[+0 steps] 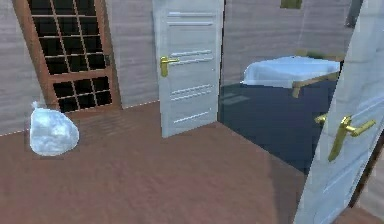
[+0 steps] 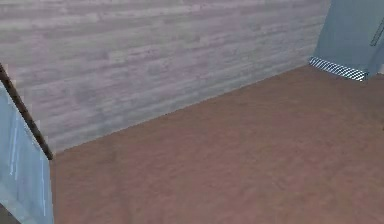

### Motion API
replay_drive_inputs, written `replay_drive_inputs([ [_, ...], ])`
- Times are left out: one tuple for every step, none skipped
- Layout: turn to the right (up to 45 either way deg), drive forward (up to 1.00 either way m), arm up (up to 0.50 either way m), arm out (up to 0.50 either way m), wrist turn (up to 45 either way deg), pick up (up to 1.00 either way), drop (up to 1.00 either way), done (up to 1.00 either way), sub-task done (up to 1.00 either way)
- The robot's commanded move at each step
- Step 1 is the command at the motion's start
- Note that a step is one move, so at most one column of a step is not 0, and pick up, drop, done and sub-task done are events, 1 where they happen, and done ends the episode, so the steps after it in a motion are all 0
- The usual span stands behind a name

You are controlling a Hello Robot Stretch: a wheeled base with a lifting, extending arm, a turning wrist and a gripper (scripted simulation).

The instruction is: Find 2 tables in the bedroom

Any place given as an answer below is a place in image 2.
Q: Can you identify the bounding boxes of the grey fridge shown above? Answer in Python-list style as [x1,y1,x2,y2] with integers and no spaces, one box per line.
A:
[308,0,384,82]

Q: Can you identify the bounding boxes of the grey fridge handle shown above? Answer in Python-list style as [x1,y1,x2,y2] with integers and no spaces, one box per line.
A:
[369,17,384,47]

